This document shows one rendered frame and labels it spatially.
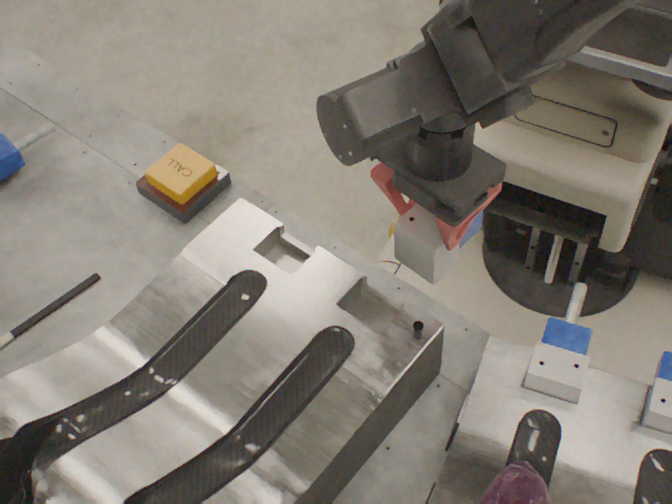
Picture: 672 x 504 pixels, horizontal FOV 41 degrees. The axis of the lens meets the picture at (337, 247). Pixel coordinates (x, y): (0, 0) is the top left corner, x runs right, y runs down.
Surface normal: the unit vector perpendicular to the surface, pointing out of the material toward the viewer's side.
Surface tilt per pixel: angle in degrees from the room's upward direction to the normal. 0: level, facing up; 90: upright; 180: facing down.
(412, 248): 90
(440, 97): 36
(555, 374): 0
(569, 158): 8
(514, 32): 80
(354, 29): 0
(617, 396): 0
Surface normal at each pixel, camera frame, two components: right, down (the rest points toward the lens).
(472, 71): -0.53, 0.27
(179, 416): 0.18, -0.79
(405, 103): 0.21, -0.08
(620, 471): -0.04, -0.61
